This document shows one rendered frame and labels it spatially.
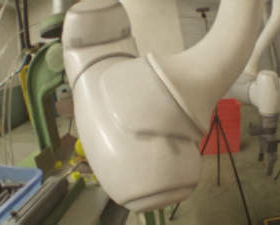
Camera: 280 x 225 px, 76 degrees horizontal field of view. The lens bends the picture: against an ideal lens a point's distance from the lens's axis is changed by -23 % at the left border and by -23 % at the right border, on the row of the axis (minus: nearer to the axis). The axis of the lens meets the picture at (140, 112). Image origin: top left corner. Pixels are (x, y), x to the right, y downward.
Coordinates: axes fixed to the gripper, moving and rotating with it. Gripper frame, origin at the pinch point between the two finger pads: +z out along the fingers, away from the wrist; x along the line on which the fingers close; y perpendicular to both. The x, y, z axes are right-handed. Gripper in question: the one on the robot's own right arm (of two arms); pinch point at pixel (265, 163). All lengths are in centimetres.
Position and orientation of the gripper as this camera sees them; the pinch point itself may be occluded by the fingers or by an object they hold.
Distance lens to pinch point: 95.1
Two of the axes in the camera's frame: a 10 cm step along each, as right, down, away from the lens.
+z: 1.3, 9.7, 2.3
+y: 9.7, -0.8, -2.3
